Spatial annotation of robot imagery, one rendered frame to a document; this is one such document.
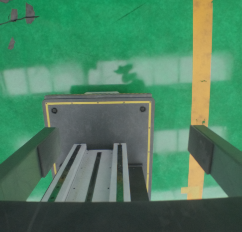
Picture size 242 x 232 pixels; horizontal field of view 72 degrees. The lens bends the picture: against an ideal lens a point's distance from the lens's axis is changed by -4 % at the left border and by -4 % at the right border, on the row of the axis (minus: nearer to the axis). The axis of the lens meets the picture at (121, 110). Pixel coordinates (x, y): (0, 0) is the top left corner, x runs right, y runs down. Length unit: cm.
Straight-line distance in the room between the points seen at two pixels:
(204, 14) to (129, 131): 102
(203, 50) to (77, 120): 107
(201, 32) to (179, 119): 69
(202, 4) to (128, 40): 60
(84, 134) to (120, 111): 28
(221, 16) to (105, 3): 87
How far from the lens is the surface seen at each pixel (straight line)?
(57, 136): 16
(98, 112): 108
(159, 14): 144
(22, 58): 155
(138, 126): 110
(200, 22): 152
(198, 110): 154
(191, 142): 17
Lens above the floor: 136
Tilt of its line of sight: 76 degrees down
